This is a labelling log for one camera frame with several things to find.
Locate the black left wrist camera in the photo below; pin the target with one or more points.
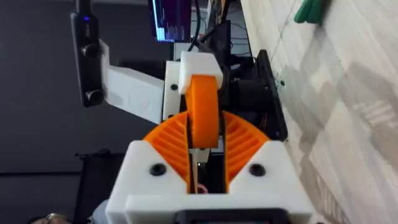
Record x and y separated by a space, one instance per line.
88 68

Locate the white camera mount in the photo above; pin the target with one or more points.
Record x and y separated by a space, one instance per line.
133 90

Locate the green toy vegetable bundle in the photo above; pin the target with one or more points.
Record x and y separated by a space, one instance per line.
309 12

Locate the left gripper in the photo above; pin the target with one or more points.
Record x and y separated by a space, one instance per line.
248 93

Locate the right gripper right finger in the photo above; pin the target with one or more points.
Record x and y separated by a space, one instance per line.
264 168

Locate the computer monitor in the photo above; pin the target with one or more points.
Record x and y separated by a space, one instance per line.
171 18

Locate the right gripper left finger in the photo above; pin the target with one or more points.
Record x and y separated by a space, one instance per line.
146 174

